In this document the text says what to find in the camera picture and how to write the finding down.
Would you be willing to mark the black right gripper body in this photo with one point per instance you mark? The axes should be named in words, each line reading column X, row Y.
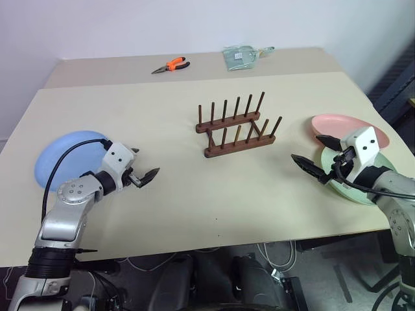
column 332, row 175

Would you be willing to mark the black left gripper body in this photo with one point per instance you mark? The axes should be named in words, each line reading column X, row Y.
column 129, row 178

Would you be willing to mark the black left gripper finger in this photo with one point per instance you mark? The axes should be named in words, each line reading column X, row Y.
column 147, row 177
column 135, row 151

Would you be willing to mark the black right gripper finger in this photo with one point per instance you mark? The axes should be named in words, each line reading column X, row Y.
column 308, row 166
column 330, row 143

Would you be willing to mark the pink plate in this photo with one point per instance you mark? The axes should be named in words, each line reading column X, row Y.
column 337, row 124

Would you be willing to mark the pale green plate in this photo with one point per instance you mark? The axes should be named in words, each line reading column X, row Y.
column 356, row 196

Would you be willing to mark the blue plate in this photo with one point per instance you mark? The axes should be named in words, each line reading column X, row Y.
column 65, row 155

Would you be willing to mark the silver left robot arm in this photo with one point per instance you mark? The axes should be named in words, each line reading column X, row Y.
column 65, row 220

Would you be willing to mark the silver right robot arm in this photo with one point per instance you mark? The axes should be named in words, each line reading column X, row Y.
column 397, row 191

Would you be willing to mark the wooden dish rack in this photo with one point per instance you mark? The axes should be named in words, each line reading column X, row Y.
column 240, row 144

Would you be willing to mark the yellow object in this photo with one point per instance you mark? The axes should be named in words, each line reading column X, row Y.
column 411, row 99

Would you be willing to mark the black stool base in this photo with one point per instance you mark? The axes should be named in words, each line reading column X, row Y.
column 373, row 285

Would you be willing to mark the pale green bagged item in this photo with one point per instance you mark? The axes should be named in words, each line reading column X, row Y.
column 240, row 58

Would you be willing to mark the dark rounded shape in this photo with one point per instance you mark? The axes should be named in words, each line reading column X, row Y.
column 256, row 285

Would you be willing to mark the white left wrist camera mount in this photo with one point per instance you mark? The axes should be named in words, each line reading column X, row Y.
column 116, row 155

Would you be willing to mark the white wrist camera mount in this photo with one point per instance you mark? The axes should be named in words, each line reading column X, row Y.
column 364, row 144
column 116, row 155

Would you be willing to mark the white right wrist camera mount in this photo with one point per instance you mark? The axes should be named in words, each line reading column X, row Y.
column 364, row 144

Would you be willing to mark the black table frame bar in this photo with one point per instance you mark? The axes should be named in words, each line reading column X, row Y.
column 340, row 242

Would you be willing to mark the black metal bracket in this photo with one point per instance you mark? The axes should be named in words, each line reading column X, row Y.
column 296, row 294

